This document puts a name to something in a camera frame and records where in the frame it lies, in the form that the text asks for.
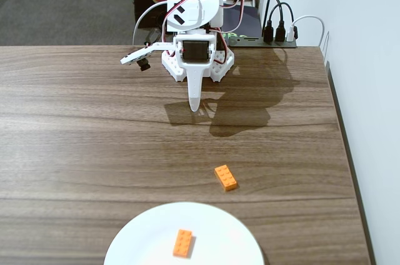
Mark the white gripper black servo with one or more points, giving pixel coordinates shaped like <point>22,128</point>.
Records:
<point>195,51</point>

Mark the orange lego block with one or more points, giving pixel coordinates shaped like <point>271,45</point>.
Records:
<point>183,243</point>
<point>226,177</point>

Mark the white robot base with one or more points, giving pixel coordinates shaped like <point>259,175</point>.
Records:
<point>223,65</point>

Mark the white round plate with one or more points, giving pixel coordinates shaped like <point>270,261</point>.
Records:
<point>140,240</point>

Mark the black usb hub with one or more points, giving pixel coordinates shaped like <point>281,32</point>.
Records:
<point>250,43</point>

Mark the dark navy folder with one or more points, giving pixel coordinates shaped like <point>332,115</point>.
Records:
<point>247,18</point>

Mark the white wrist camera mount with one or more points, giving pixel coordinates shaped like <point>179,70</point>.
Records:
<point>134,55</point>

